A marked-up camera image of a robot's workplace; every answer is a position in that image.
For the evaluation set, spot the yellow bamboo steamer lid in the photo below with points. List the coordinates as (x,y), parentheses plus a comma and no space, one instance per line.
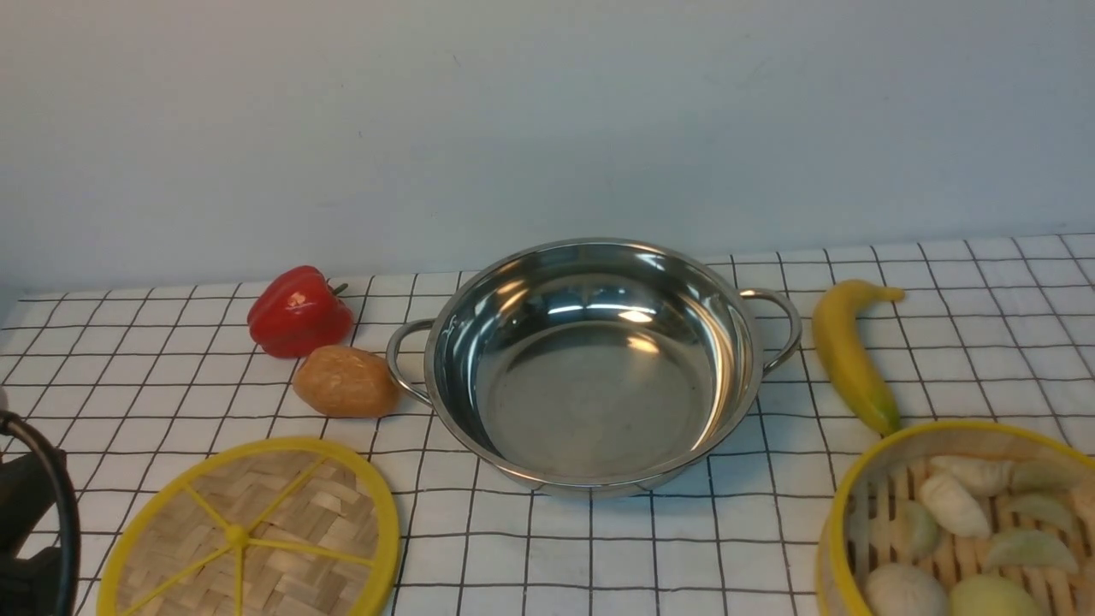
(285,526)

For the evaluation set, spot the yellow bamboo steamer basket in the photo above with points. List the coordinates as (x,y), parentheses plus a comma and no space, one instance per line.
(864,529)

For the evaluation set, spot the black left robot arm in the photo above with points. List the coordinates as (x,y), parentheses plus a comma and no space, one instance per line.
(44,583)

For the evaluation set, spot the stainless steel pot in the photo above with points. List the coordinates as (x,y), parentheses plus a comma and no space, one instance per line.
(595,367)

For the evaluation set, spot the brown potato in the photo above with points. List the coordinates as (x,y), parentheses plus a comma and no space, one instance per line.
(346,382)

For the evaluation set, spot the red bell pepper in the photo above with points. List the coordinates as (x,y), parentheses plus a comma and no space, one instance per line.
(298,312)

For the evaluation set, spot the yellow banana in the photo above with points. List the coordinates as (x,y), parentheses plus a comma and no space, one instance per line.
(845,359)

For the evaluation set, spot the green dumpling left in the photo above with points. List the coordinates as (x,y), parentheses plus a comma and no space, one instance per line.
(920,529)

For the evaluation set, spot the green dumpling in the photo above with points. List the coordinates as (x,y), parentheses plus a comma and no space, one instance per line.
(1032,475)
(1046,508)
(920,529)
(1031,548)

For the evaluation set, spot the white dumpling middle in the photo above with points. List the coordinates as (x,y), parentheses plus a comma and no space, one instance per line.
(953,507)

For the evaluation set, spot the white dumpling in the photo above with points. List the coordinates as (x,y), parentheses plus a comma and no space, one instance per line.
(982,478)
(953,507)

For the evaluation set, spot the white bun left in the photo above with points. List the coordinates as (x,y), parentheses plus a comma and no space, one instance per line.
(898,589)

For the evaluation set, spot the white checkered tablecloth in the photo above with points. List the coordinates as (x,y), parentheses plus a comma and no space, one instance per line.
(139,384)

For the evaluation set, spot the white dumpling top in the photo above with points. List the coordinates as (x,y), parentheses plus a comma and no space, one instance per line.
(982,478)

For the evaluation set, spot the green dumpling upper right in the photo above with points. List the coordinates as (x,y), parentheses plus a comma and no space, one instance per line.
(1032,475)

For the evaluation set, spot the yellow-green bun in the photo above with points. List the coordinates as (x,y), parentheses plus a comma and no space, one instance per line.
(989,595)

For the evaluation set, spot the green dumpling lower right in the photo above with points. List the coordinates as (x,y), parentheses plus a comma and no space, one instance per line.
(1046,508)

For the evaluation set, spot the green dumpling centre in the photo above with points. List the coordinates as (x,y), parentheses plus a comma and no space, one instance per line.
(1031,548)

